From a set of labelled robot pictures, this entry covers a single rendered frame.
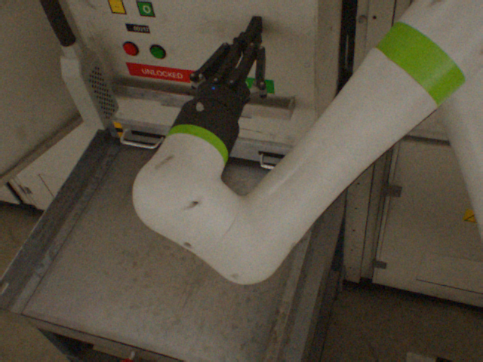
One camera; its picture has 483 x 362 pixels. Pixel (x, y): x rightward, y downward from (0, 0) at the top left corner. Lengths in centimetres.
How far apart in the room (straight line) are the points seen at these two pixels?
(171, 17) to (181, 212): 47
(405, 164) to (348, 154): 72
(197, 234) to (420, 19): 38
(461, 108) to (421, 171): 56
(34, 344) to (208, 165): 155
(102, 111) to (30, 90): 28
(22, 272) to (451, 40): 90
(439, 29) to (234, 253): 37
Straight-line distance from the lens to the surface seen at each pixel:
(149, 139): 129
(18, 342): 218
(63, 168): 201
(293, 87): 103
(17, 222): 249
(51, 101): 141
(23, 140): 141
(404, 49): 69
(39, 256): 121
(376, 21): 115
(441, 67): 69
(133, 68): 115
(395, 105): 68
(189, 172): 66
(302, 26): 94
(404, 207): 154
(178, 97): 109
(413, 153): 136
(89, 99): 110
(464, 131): 88
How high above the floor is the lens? 177
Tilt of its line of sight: 51 degrees down
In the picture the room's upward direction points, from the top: 11 degrees counter-clockwise
